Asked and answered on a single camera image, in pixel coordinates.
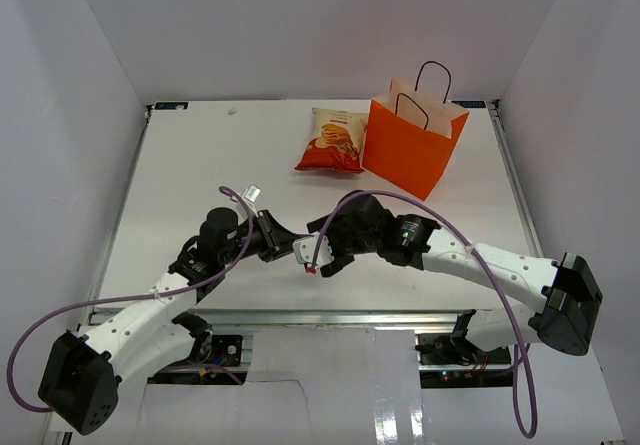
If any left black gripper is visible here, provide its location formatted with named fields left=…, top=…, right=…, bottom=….
left=220, top=209, right=301, bottom=266

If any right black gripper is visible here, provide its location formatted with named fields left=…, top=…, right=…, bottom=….
left=308, top=211, right=380, bottom=277

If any orange chips bag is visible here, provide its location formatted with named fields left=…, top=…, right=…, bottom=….
left=295, top=107, right=369, bottom=174

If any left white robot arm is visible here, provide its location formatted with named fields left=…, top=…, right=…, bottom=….
left=38, top=207, right=302, bottom=435

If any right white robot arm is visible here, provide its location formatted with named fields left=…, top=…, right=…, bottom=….
left=293, top=191, right=603, bottom=364

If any orange paper bag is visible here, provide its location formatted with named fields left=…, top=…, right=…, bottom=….
left=362, top=71, right=469, bottom=200

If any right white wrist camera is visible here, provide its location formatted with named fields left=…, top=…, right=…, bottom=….
left=292, top=233, right=334, bottom=274

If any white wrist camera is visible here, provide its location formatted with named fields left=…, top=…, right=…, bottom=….
left=241, top=184, right=261, bottom=216
left=292, top=233, right=334, bottom=274

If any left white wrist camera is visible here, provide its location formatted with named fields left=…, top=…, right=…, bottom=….
left=241, top=184, right=261, bottom=216

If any aluminium table frame rail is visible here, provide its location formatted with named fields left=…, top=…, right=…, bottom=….
left=194, top=310, right=460, bottom=329

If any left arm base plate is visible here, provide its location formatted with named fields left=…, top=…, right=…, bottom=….
left=147, top=335, right=247, bottom=386

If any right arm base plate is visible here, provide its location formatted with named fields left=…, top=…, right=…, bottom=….
left=415, top=309, right=513, bottom=389

